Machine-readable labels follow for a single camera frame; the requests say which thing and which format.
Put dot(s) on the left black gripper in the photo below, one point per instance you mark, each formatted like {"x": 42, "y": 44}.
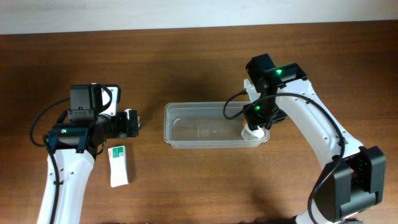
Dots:
{"x": 132, "y": 122}

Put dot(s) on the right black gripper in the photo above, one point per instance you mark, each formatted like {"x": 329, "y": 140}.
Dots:
{"x": 253, "y": 123}

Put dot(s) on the white plastic bottle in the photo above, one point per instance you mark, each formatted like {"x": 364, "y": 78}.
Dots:
{"x": 248, "y": 134}

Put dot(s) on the dark brown bottle white cap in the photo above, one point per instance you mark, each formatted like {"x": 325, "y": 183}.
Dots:
{"x": 133, "y": 115}

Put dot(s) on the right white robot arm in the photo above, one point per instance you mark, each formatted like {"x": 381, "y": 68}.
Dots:
{"x": 352, "y": 177}

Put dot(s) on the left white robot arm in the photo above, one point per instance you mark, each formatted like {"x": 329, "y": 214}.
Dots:
{"x": 77, "y": 138}

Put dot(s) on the clear plastic container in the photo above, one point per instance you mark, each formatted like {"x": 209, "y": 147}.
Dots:
{"x": 201, "y": 125}

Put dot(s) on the white green medicine box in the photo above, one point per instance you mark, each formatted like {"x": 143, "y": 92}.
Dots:
{"x": 118, "y": 166}

